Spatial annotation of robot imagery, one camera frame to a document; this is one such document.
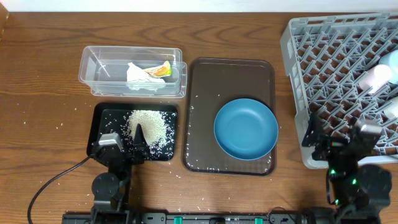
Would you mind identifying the clear plastic bin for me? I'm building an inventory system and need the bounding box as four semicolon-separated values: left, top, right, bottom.
78;46;187;97

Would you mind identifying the white plastic cup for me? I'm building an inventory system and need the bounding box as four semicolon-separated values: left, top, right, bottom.
383;97;398;119

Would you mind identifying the grey dishwasher rack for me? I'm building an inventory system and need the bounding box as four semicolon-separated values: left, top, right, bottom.
280;12;397;164

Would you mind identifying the dark brown serving tray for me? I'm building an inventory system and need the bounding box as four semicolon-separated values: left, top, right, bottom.
182;58;276;176

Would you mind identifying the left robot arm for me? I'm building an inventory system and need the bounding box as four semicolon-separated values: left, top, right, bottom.
90;124;150;223

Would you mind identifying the black plastic bin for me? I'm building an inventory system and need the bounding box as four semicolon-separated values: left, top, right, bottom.
86;103;177;152

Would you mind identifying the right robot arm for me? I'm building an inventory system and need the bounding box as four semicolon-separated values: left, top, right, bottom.
296;114;392;223

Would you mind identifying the pile of white rice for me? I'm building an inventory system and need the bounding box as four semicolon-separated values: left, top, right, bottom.
104;109;177;156

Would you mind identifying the yellow green snack wrapper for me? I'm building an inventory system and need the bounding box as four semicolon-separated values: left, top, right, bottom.
144;61;172;78

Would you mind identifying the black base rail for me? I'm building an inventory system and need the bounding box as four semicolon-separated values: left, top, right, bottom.
62;213;334;224

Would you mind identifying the pink plastic cup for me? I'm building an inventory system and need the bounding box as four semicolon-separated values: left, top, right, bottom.
358;64;392;94

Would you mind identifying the dark blue plate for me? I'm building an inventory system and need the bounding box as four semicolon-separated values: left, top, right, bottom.
213;98;279;161

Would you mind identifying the light blue small bowl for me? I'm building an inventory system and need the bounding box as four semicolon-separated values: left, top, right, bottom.
379;50;398;85

